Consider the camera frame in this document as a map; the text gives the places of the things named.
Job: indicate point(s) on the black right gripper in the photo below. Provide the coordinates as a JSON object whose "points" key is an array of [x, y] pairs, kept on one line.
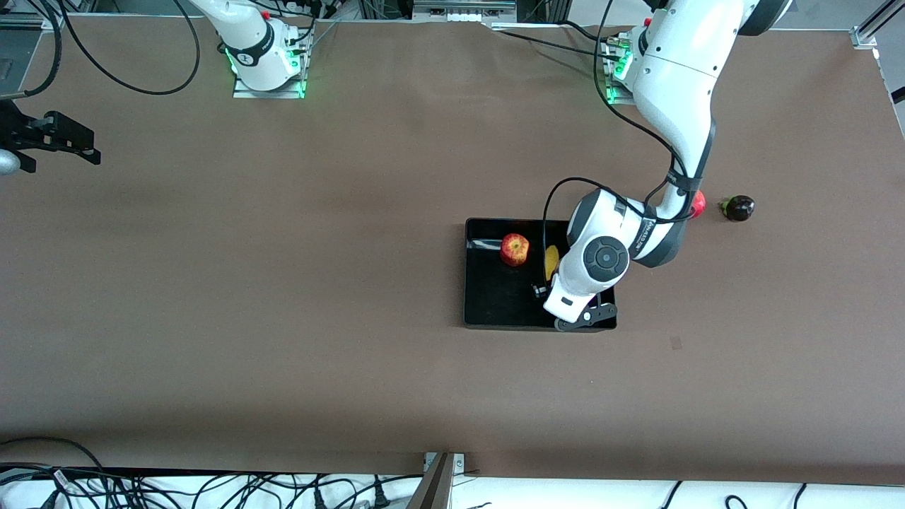
{"points": [[20, 133]]}

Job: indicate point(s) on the yellow banana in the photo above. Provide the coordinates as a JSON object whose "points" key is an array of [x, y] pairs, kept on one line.
{"points": [[551, 261]]}

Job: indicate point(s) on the black plastic box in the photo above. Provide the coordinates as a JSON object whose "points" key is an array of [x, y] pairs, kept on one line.
{"points": [[495, 304]]}

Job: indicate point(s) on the red yellow apple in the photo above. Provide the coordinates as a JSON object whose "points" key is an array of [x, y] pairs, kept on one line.
{"points": [[515, 249]]}

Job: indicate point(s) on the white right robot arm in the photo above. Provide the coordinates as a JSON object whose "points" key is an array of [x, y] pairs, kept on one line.
{"points": [[247, 35]]}

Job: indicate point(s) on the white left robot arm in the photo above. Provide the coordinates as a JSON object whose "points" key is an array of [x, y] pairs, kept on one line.
{"points": [[679, 85]]}

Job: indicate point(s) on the red pomegranate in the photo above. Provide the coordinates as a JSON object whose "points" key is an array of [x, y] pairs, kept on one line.
{"points": [[699, 205]]}

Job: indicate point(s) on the dark purple eggplant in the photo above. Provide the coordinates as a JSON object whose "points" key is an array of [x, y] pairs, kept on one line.
{"points": [[739, 208]]}

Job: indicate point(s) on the grey metal beam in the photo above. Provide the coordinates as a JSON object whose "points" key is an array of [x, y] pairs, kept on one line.
{"points": [[433, 488]]}

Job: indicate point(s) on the black power plug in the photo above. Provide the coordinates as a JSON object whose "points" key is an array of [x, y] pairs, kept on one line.
{"points": [[382, 495], [318, 499]]}

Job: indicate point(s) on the silver metal bracket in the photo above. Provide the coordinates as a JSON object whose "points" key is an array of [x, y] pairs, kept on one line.
{"points": [[459, 463]]}

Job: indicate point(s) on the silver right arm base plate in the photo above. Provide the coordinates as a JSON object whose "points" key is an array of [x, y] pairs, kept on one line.
{"points": [[269, 93]]}

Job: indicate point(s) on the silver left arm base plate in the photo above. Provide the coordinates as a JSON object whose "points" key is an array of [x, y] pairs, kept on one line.
{"points": [[614, 85]]}

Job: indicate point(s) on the aluminium profile with bracket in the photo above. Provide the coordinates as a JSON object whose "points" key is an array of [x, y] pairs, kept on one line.
{"points": [[864, 37]]}

